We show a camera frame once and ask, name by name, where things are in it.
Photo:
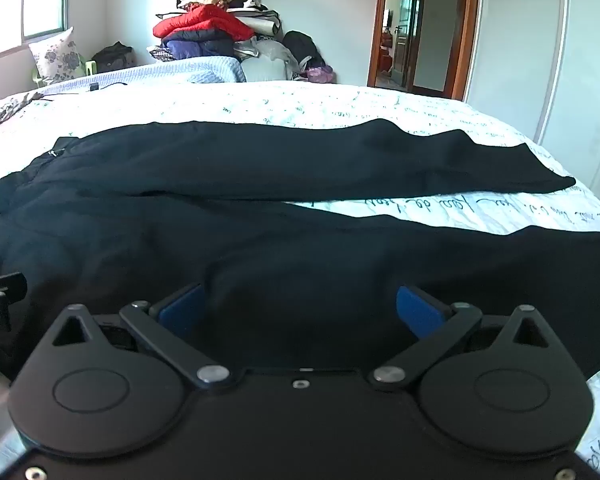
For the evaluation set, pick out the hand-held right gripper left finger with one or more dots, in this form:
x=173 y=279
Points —
x=182 y=311

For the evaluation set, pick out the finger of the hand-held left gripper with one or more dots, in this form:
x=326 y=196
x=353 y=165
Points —
x=2 y=290

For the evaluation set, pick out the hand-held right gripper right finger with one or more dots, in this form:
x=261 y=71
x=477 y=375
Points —
x=417 y=311

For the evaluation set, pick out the black pants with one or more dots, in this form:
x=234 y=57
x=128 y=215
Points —
x=280 y=170

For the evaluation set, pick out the brown patterned cloth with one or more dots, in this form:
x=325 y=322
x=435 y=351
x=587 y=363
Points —
x=5 y=110

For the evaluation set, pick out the bed with white printed sheet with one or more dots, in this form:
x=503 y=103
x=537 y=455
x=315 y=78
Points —
x=330 y=105

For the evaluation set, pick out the floral pillow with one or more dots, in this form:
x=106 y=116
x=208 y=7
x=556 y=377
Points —
x=55 y=57

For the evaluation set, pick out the light blue quilted blanket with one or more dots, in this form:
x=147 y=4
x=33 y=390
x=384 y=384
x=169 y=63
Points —
x=205 y=72

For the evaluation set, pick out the green plastic chair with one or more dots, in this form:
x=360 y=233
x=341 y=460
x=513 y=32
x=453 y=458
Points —
x=91 y=66

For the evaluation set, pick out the purple bag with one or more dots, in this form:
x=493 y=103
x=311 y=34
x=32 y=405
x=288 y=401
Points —
x=320 y=75

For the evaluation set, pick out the black duffel bag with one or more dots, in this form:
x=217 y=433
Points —
x=112 y=57

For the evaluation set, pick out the grey storage bag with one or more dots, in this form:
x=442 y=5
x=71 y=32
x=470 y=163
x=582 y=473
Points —
x=267 y=67

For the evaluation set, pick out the navy puffer jacket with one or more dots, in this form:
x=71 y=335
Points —
x=195 y=47

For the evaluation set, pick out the white wardrobe with flower stickers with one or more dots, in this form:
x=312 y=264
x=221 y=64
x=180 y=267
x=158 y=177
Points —
x=520 y=60

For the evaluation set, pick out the black backpack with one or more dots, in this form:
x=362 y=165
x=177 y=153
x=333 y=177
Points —
x=300 y=45

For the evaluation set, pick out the red puffer jacket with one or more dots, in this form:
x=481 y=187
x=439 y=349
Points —
x=200 y=20

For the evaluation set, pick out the wooden door frame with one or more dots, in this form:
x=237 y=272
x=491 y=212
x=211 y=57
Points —
x=472 y=35

